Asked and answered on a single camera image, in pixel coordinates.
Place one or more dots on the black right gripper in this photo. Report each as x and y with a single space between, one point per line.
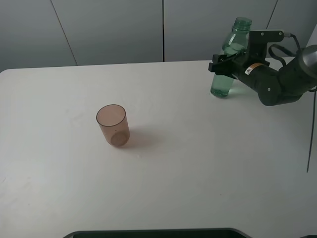
256 75

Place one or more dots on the green water bottle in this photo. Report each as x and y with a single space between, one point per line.
236 41

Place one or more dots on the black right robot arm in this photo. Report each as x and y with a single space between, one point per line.
298 76

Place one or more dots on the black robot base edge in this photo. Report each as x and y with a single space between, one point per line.
169 233

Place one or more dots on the pink translucent cup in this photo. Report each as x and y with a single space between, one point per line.
113 123

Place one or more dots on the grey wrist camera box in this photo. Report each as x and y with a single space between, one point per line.
258 41

